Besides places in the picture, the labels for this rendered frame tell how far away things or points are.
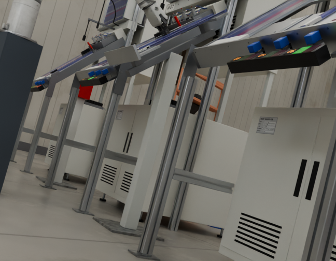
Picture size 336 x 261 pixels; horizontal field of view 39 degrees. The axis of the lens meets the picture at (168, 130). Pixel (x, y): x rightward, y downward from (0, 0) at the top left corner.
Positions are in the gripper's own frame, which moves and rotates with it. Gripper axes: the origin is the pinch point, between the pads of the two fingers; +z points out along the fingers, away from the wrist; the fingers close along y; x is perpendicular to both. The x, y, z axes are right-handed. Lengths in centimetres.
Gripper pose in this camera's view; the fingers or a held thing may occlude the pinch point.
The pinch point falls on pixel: (166, 33)
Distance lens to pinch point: 229.7
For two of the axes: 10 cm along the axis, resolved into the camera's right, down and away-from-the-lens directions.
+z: 5.2, 8.0, 3.2
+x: -7.2, 6.0, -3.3
